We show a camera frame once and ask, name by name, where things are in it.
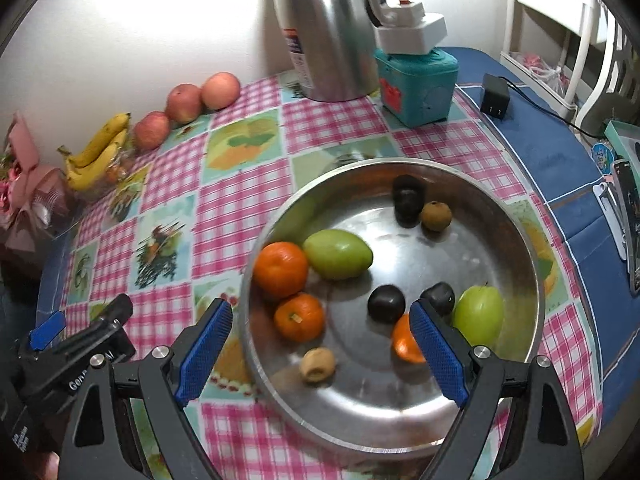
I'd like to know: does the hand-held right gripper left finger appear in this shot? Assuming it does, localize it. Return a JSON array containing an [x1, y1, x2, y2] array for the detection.
[[60, 299, 234, 480]]

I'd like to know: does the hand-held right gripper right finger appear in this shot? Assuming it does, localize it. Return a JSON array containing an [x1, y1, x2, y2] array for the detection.
[[408, 299, 585, 480]]

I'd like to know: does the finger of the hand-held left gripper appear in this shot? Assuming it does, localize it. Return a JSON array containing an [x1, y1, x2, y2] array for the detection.
[[65, 294, 135, 352], [27, 310, 66, 351]]

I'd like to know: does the green jujube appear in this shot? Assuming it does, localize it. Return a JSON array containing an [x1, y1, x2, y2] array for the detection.
[[302, 229, 374, 281], [452, 283, 505, 348]]

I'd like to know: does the dark purple plum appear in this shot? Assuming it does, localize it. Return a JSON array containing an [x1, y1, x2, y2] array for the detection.
[[367, 285, 407, 324], [420, 282, 456, 317], [392, 175, 427, 227]]

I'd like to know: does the stainless steel bowl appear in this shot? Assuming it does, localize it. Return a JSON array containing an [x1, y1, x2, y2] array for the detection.
[[239, 157, 546, 461]]

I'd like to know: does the orange tangerine with stem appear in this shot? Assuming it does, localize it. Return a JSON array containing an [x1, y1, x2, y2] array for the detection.
[[274, 292, 326, 343]]

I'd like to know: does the brown kiwi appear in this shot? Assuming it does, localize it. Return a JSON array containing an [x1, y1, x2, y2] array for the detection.
[[299, 347, 336, 383], [420, 201, 453, 232]]

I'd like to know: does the clear plastic container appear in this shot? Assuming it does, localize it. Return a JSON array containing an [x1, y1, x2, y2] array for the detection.
[[75, 145, 136, 198]]

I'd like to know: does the yellow banana bunch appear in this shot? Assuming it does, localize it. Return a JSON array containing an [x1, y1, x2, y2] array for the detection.
[[57, 112, 132, 192]]

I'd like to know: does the pink checked printed tablecloth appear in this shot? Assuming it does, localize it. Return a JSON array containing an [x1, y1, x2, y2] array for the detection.
[[60, 70, 603, 480]]

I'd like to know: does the red apple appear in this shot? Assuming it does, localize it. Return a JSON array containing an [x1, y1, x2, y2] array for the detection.
[[201, 72, 241, 111], [165, 83, 203, 125], [132, 111, 172, 151]]

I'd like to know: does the blue cloth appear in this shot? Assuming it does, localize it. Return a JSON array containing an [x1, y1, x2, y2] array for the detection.
[[35, 47, 640, 431]]

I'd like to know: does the silver metal clip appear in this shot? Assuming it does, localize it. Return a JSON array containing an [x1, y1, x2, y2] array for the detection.
[[592, 182, 628, 261]]

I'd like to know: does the round printed packet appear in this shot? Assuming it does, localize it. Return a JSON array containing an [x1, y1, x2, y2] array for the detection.
[[591, 141, 617, 173]]

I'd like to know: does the black power adapter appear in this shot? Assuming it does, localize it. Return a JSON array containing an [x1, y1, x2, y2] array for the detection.
[[480, 73, 512, 122]]

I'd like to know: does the teal plastic box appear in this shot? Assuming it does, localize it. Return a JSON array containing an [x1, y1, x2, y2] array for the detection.
[[375, 47, 460, 128]]

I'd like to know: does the teal tray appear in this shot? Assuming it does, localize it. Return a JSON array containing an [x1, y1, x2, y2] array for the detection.
[[604, 120, 640, 161]]

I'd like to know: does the plastic bag with pink items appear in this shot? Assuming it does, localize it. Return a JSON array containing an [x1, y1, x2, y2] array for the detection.
[[515, 50, 571, 96]]

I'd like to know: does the white power strip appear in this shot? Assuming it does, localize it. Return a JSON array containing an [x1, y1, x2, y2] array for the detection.
[[375, 0, 447, 55]]

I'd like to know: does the stainless steel thermos jug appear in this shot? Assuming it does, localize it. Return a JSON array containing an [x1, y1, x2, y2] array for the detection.
[[272, 0, 388, 102]]

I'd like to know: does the white rack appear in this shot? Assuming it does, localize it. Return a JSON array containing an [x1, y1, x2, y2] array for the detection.
[[500, 0, 640, 131]]

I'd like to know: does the black adapter cable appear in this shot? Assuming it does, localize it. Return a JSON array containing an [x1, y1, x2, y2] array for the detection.
[[505, 77, 608, 138]]

